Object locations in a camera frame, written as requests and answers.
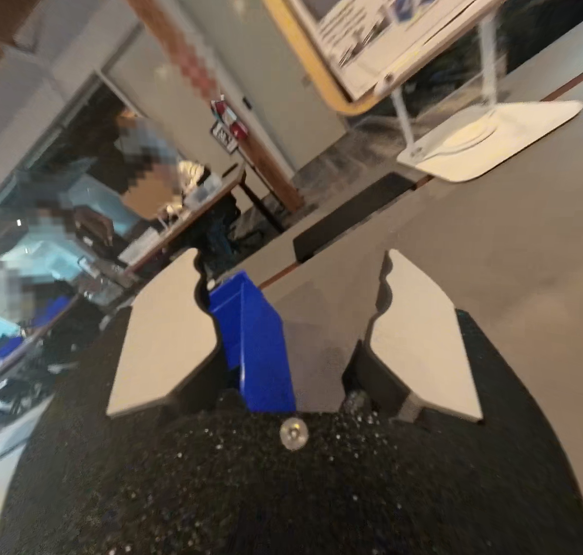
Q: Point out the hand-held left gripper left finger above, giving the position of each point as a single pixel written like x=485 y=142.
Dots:
x=164 y=341

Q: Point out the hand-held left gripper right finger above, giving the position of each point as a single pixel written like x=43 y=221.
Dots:
x=423 y=331

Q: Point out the blue plastic bin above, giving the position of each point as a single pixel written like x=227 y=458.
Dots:
x=259 y=336

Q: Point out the cluttered work table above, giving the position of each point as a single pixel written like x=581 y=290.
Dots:
x=182 y=218

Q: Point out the black rectangular pad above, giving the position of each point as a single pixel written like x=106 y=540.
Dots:
x=355 y=218

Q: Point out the red fire extinguisher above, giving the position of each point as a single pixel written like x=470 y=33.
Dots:
x=232 y=117

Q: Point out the white poster stand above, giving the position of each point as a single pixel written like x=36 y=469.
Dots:
x=419 y=58

